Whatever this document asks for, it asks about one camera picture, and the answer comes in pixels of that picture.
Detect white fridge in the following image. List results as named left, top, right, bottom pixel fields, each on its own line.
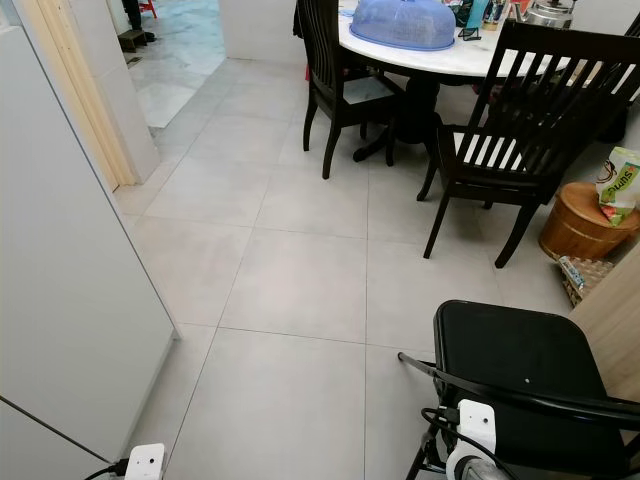
left=0, top=24, right=177, bottom=480

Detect person legs dark trousers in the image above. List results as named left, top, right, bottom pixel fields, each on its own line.
left=121, top=0, right=159, bottom=51

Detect dark wooden chair grey seat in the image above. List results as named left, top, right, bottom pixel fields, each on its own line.
left=294, top=0, right=407, bottom=182

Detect blue mesh food cover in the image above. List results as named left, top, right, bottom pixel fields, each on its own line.
left=348, top=0, right=458, bottom=52

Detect black folding chair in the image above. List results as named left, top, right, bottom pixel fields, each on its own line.
left=397, top=299, right=640, bottom=480

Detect dark wooden slat-back chair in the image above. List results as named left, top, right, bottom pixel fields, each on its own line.
left=417, top=19, right=640, bottom=269

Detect round wooden stool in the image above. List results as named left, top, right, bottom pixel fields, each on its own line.
left=538, top=181, right=625, bottom=262

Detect cardboard egg carton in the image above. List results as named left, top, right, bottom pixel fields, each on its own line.
left=556, top=254, right=613, bottom=307

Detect steel kettle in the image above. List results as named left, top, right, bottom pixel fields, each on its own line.
left=522, top=0, right=575, bottom=29

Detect light wooden cabinet side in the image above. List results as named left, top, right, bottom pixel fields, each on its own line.
left=567, top=268, right=640, bottom=443

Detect green white snack bag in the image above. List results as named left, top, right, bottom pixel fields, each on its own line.
left=596, top=146, right=640, bottom=228

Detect light wooden door frame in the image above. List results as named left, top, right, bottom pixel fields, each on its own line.
left=15, top=0, right=142, bottom=192

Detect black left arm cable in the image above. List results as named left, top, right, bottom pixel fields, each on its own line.
left=84, top=457, right=132, bottom=480

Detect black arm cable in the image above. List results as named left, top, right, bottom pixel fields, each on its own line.
left=418, top=404, right=511, bottom=480
left=84, top=457, right=132, bottom=480

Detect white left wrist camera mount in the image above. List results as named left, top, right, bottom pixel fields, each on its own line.
left=124, top=443, right=168, bottom=480

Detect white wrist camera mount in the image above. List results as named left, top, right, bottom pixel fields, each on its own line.
left=444, top=398, right=500, bottom=480
left=124, top=443, right=168, bottom=480

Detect white round pedestal table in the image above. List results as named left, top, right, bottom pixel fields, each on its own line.
left=337, top=0, right=640, bottom=164

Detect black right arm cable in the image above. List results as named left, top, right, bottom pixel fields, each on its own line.
left=418, top=404, right=511, bottom=480

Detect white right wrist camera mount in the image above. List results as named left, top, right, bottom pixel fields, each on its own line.
left=444, top=398, right=500, bottom=480

